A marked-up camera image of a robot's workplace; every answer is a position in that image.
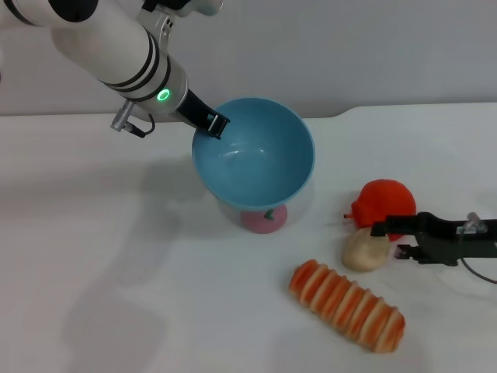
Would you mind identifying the arm cable with plug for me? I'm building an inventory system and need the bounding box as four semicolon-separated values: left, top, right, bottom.
457;257;497;284
111;101;156;139

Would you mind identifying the blue plastic bowl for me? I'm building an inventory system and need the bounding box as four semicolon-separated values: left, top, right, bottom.
191;96;316;209

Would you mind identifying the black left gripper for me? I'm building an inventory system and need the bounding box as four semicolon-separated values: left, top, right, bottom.
175;89;232;141

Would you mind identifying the clear plastic cable plug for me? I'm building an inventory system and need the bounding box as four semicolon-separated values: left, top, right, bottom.
456;211;488;235

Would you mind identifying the orange striped bread loaf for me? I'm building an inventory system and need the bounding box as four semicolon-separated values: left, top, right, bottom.
288;259;407;354

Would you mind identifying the orange red fruit toy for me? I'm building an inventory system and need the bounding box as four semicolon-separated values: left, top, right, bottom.
342;178;418;242

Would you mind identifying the left arm cable with plug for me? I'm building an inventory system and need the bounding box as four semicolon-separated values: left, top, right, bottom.
111;101;156;139

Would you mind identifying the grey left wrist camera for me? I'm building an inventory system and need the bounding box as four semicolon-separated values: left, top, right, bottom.
141;0;225;17

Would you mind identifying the right arm cable with plug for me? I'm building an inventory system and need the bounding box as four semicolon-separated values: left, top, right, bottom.
457;257;497;284

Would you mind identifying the pink peach bun toy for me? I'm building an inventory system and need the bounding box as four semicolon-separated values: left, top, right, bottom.
241;204;289;235

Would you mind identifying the beige egg yolk pastry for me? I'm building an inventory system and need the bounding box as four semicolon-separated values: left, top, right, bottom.
341;227;391;274

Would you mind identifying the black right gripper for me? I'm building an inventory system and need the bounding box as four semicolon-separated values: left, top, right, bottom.
370;211;497;267

